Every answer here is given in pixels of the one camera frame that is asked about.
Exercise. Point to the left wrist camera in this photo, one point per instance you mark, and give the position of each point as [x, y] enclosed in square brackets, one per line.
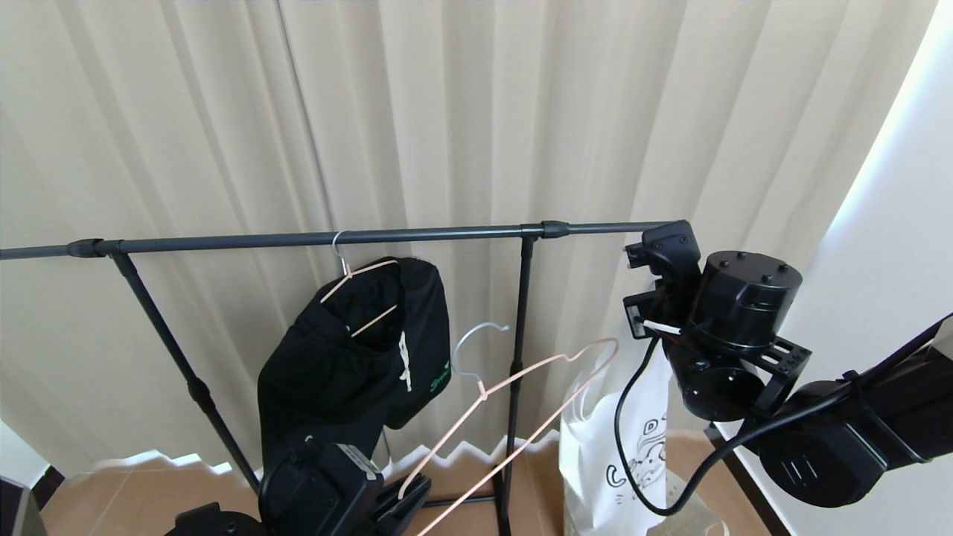
[320, 491]

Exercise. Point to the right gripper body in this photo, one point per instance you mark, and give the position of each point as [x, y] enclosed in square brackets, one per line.
[718, 391]

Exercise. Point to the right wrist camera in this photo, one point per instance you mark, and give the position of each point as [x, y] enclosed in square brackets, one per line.
[670, 249]

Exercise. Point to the white laundry basket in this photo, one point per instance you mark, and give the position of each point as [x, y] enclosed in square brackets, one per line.
[692, 514]

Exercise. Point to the black shorts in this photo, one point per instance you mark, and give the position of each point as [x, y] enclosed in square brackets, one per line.
[335, 380]

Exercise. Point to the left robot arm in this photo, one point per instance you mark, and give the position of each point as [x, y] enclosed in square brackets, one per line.
[212, 522]

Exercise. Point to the beige curtain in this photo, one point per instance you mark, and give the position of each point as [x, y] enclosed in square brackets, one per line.
[223, 112]

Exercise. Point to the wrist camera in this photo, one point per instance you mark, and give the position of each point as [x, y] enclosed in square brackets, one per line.
[320, 491]
[670, 249]

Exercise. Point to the pink clothes hanger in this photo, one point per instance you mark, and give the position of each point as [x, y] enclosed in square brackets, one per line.
[348, 274]
[484, 391]

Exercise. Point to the black clothes rack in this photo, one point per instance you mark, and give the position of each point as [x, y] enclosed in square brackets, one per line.
[298, 240]

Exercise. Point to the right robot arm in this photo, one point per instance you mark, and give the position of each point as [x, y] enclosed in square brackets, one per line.
[744, 298]

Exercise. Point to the white garment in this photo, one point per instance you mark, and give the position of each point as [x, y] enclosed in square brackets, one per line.
[595, 461]

